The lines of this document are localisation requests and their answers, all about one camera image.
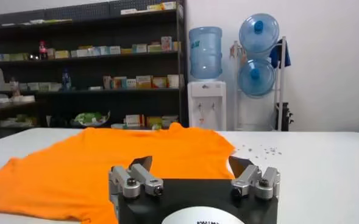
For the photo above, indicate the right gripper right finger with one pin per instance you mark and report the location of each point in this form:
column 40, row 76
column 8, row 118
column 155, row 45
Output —
column 247, row 178

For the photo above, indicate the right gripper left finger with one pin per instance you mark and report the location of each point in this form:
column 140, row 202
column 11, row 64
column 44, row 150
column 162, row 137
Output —
column 142, row 178

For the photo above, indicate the orange t-shirt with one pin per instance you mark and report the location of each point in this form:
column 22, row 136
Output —
column 106, row 158

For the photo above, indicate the flat white box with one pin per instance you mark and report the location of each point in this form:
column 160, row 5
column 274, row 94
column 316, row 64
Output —
column 118, row 125

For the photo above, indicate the white red medicine box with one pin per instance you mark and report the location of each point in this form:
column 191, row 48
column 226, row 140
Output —
column 134, row 120

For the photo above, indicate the yellow green medicine box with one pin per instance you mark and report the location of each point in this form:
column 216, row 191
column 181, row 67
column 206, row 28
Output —
column 153, row 120

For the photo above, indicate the black folded tripod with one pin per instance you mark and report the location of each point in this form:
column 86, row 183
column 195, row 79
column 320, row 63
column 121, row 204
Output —
column 284, row 117

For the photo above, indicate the white water dispenser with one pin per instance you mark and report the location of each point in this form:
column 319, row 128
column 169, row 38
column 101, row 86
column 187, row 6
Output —
column 206, row 115

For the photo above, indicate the bowl with green packets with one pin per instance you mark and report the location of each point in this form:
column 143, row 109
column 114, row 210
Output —
column 90, row 118

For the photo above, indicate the yellow white medicine box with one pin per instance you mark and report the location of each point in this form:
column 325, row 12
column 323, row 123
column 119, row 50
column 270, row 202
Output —
column 143, row 82

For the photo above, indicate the orange white medicine box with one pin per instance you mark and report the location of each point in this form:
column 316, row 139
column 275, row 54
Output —
column 159, row 82

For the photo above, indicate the blue water jug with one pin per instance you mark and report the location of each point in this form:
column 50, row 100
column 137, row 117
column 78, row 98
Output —
column 255, row 80
column 205, row 54
column 258, row 39

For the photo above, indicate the white jug rack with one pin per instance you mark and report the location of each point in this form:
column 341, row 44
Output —
column 283, row 85

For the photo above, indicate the tall white red box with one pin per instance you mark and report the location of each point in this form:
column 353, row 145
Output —
column 107, row 82

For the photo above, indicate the blue drink bottle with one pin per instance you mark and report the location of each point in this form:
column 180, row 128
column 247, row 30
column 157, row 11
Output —
column 66, row 80

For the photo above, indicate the black shelving unit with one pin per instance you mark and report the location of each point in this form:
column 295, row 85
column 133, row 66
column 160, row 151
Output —
column 90, row 65

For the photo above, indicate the dark blue hanging cloth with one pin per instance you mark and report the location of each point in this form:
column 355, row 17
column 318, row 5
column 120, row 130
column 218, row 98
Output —
column 275, row 56

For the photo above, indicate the flat yellow box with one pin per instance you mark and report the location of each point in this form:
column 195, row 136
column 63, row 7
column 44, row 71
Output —
column 125, row 51

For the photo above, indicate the pink hanging item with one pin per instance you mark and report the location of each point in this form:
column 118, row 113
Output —
column 232, row 50

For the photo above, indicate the green white medicine box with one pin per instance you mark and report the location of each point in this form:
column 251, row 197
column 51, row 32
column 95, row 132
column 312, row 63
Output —
column 139, row 48

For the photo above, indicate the narrow orange box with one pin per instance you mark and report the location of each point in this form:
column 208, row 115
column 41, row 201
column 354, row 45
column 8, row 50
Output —
column 176, row 46

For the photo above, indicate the tall pink box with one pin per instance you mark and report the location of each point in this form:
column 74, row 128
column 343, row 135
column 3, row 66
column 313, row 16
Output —
column 166, row 43

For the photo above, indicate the dark wooden table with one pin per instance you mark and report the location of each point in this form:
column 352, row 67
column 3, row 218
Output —
column 2, row 107

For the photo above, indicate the cola bottle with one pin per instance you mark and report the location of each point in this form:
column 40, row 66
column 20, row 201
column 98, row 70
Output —
column 42, row 50

